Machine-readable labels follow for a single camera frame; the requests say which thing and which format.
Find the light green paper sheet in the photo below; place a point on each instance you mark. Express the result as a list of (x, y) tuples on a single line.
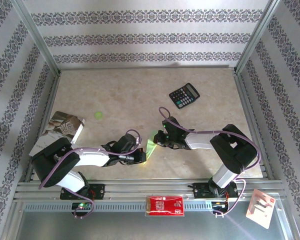
[(149, 147)]

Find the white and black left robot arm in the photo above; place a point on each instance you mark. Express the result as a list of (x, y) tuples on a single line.
[(92, 158)]

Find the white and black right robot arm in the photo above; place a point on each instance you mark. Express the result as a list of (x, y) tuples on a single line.
[(202, 142)]

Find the grey sheet metal panel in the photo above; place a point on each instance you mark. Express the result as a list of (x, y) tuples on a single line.
[(115, 227)]

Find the small green round sticker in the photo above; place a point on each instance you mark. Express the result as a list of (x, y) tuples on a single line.
[(98, 115)]

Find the black desk calculator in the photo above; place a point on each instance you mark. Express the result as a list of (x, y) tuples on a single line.
[(187, 92)]

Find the red packaged card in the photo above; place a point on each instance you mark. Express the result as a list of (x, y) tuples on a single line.
[(165, 206)]

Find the white photo cover book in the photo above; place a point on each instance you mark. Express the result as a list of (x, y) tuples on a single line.
[(62, 122)]

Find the white and red card package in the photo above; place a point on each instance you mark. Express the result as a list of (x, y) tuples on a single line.
[(261, 212)]

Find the wide aluminium base rail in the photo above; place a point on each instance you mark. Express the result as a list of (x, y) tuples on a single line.
[(145, 186)]

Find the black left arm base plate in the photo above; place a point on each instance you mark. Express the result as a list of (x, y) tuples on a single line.
[(97, 191)]

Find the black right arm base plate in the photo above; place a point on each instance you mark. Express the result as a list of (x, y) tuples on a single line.
[(201, 191)]

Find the aluminium frame rail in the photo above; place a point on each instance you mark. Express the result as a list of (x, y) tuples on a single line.
[(51, 95), (140, 67), (250, 112)]

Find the aluminium frame post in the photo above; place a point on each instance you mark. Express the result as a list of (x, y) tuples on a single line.
[(256, 37), (39, 37)]

